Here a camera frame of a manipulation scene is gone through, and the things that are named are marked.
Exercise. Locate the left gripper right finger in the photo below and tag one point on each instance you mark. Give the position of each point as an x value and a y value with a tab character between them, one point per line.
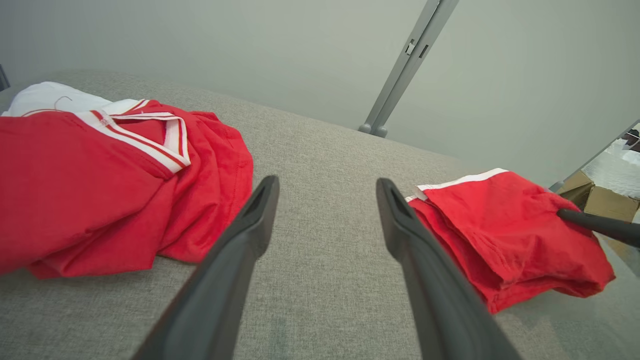
435	300

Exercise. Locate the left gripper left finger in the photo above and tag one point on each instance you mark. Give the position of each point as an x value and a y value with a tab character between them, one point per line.
225	280

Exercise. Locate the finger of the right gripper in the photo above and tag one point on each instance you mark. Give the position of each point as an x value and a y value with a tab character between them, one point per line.
605	227

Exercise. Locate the red shorts white trim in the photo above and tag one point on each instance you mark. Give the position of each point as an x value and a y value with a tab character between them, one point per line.
500	235

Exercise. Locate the red Bulls basketball jersey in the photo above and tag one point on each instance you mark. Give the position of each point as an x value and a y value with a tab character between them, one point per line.
75	190

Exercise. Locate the brown cardboard box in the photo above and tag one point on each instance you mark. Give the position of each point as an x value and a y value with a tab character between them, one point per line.
577	187
612	205

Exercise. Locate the grey metal post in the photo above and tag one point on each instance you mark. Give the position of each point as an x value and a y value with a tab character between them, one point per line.
405	65

